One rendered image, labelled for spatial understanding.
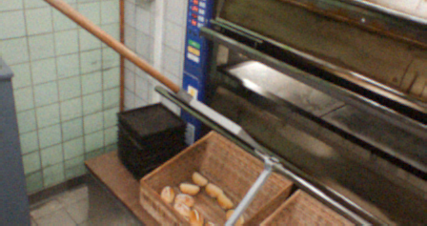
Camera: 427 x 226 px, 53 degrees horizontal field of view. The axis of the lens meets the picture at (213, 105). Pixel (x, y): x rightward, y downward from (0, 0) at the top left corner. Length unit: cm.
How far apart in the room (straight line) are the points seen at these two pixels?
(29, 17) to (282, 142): 153
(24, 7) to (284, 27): 143
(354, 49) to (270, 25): 41
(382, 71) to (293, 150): 59
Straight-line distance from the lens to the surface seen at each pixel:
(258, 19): 197
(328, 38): 177
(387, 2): 161
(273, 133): 207
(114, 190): 234
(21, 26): 263
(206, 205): 225
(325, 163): 194
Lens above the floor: 207
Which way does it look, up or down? 28 degrees down
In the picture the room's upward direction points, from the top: 6 degrees clockwise
